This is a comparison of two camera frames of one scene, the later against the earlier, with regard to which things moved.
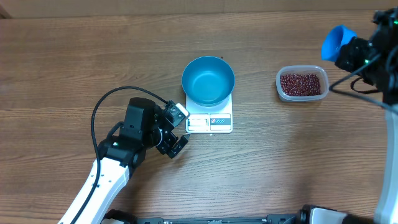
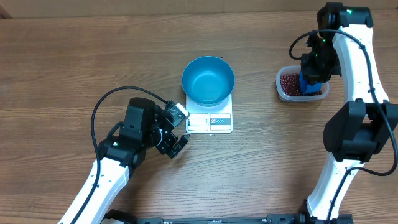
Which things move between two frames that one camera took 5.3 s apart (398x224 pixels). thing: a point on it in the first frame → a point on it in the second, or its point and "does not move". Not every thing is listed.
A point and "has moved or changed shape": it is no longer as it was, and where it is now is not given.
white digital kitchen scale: [205, 119] does not move
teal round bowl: [208, 81] does not move
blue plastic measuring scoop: [336, 38] has moved or changed shape
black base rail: [314, 214] does not move
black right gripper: [352, 50] → [312, 74]
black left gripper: [170, 139] does not move
